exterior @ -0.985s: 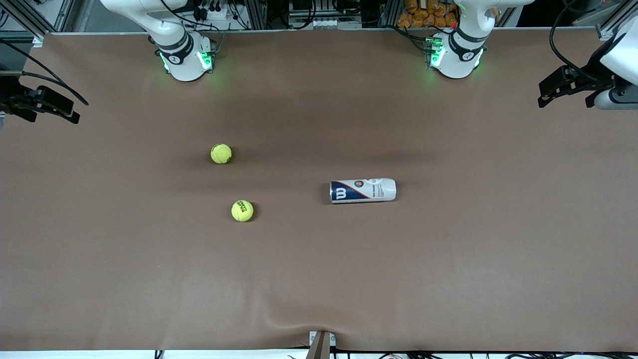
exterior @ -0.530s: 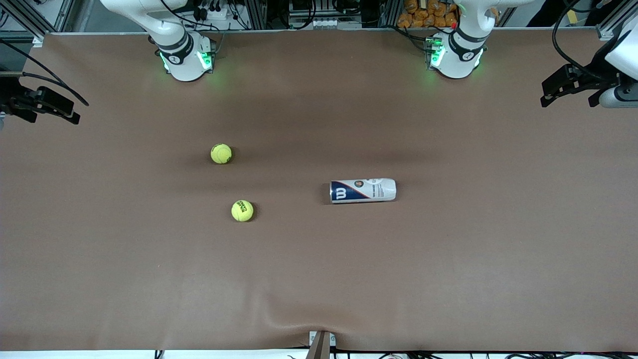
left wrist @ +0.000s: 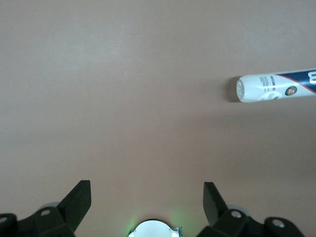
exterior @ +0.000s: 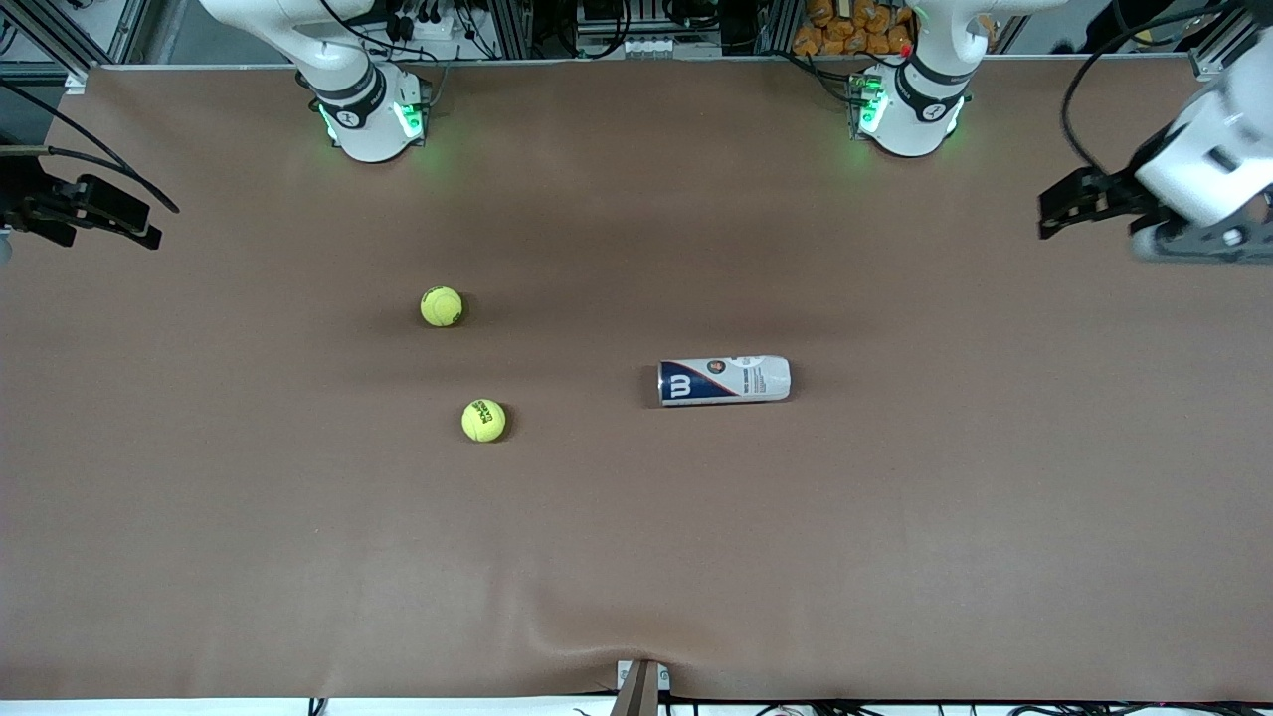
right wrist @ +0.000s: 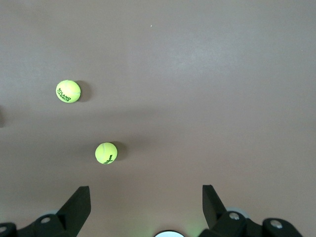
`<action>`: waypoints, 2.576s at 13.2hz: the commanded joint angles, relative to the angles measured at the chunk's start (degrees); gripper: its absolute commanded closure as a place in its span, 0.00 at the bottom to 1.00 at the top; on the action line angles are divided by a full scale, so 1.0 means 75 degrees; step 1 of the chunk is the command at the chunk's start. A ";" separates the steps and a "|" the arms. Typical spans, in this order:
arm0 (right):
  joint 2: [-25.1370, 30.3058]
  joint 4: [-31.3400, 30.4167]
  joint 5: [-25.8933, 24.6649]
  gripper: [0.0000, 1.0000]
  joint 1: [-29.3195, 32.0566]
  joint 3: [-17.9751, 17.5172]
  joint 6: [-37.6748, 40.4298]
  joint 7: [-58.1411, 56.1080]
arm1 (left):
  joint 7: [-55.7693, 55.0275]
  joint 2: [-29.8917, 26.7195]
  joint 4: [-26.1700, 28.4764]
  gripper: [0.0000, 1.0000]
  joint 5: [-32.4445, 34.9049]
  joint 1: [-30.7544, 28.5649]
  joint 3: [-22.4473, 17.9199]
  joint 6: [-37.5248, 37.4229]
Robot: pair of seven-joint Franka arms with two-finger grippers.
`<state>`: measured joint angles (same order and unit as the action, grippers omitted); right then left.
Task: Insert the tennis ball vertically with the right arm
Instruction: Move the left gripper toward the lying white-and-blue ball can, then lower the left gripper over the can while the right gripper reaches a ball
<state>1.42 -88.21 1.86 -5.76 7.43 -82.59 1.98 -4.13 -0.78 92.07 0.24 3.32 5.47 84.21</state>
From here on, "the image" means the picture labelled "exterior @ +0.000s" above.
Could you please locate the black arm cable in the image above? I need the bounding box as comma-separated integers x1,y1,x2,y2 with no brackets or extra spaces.
1060,5,1246,176
0,78,182,215

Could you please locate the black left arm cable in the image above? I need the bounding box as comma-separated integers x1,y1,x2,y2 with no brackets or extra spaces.
1060,5,1246,176

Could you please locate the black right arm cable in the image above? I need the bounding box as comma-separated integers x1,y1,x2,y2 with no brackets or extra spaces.
0,78,182,215

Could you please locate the aluminium rack post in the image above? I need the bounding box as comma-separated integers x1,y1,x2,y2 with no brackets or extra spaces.
487,0,535,61

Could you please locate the white blue tennis ball can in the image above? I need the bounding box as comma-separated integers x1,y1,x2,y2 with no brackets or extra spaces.
657,356,793,408

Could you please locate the brown table mat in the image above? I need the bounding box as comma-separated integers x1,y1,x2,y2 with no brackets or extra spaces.
0,55,1273,702

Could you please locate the white power strip with plugs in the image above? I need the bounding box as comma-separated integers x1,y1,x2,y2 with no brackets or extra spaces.
393,8,468,43

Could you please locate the orange packaged goods pile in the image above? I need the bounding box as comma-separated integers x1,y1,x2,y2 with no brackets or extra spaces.
793,0,918,58

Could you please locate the long white power strip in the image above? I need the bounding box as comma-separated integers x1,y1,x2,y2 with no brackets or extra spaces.
619,36,725,61

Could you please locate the yellow tennis ball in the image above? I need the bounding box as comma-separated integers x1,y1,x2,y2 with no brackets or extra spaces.
461,399,507,444
420,285,464,328

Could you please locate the aluminium frame profile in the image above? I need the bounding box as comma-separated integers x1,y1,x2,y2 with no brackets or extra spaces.
1188,8,1262,83
0,0,95,95

